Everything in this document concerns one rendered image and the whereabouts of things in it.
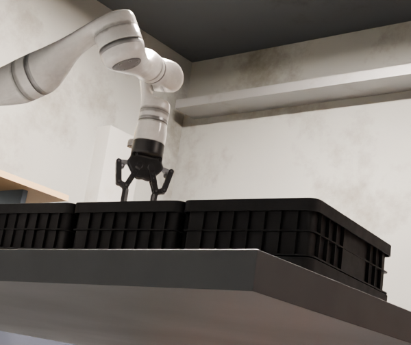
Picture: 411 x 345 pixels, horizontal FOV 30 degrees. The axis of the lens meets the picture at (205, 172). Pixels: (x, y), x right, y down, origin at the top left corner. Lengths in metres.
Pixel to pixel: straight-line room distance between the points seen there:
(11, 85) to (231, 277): 0.99
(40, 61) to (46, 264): 0.76
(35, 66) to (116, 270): 0.84
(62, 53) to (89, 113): 3.13
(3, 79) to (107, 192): 3.02
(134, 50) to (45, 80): 0.20
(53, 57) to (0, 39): 2.78
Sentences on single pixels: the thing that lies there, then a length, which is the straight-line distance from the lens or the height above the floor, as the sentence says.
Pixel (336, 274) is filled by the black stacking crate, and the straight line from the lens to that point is 1.49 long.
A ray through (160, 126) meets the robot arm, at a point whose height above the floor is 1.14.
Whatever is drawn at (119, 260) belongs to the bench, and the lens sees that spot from 0.84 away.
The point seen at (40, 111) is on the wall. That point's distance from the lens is 4.48.
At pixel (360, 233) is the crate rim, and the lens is 1.60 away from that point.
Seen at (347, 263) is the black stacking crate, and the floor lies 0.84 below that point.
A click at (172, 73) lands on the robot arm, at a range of 1.82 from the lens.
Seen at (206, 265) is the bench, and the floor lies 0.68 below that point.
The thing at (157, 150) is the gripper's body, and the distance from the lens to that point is 1.78.
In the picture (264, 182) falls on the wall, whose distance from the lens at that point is 4.79.
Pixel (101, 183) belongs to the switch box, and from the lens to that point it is 4.60.
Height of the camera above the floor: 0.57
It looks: 16 degrees up
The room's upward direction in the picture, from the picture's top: 8 degrees clockwise
